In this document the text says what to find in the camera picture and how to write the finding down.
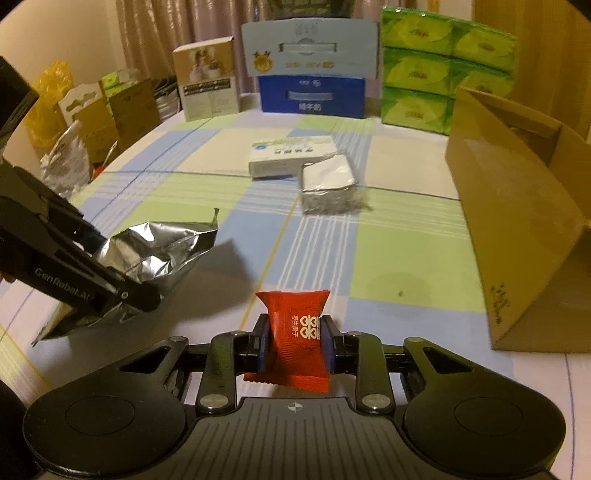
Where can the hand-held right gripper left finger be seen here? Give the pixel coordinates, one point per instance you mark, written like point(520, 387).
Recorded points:
point(264, 344)

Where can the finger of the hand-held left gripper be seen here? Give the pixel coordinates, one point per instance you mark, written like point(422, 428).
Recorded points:
point(69, 217)
point(106, 288)

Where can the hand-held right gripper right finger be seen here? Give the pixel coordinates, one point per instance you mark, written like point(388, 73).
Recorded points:
point(325, 344)

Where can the red candy packet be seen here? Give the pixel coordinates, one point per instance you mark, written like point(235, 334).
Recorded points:
point(295, 323)

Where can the brown cardboard box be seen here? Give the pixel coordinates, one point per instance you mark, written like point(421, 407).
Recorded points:
point(517, 230)

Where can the desktop with checked tablecloth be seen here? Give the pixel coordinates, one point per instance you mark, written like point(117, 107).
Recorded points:
point(406, 258)

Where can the yellow plastic bag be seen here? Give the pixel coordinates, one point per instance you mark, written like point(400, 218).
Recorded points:
point(44, 106)

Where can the small silver foil bag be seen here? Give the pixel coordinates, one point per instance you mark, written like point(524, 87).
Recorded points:
point(64, 161)

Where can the brown box white hang tab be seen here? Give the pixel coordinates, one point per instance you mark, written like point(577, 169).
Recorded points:
point(92, 124)

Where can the green packet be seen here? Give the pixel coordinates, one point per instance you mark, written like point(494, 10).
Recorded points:
point(117, 78)

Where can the silver packet with blue label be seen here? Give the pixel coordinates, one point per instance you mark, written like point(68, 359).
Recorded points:
point(328, 194)

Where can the silver striped container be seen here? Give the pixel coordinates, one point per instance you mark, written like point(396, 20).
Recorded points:
point(167, 101)

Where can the beige curtain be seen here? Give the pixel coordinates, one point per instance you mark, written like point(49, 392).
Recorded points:
point(152, 27)

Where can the white medicine box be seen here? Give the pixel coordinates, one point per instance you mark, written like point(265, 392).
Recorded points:
point(286, 159)

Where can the beige and white box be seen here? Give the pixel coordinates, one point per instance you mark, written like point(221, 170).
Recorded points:
point(207, 87)

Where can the blue and white carton box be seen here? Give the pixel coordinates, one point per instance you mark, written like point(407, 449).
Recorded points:
point(314, 92)

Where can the stack of green tissue packs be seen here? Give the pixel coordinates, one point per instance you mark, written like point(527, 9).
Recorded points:
point(429, 69)

